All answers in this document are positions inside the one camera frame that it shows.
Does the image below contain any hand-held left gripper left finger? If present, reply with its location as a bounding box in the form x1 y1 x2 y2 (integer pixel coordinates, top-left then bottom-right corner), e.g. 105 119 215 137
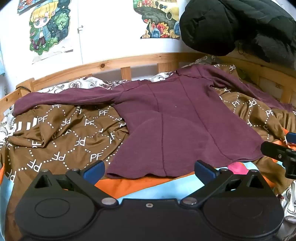
31 160 119 207

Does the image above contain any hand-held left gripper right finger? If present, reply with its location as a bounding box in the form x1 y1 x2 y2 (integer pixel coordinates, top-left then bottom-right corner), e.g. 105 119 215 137
180 160 271 207

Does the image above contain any maroon long-sleeved shirt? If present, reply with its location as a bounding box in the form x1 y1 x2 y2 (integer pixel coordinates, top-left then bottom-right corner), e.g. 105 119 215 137
13 64 294 179

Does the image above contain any orange and blue blanket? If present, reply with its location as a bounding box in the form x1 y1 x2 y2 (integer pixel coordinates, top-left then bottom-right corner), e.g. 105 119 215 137
0 137 296 241

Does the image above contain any brown patterned blanket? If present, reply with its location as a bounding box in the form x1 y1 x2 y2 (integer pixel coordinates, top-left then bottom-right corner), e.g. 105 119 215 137
0 62 296 241

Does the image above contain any white floral bed sheet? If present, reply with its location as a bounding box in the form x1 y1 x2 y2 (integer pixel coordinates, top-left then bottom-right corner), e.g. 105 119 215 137
0 56 296 224

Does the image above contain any black padded jacket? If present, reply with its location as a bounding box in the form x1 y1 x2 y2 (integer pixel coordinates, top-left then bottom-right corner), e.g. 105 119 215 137
179 0 296 68

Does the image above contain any wooden bed frame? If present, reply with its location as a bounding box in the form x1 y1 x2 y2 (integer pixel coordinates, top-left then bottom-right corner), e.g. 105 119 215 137
0 52 296 121

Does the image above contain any cartoon figure wall poster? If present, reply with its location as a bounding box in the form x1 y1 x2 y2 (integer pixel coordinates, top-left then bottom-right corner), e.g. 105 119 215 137
29 0 74 64

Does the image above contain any colourful landscape wall poster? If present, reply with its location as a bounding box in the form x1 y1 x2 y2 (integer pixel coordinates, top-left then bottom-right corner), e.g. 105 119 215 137
133 0 181 40

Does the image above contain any red wall poster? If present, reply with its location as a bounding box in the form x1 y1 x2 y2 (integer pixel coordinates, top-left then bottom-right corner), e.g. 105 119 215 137
17 0 36 15

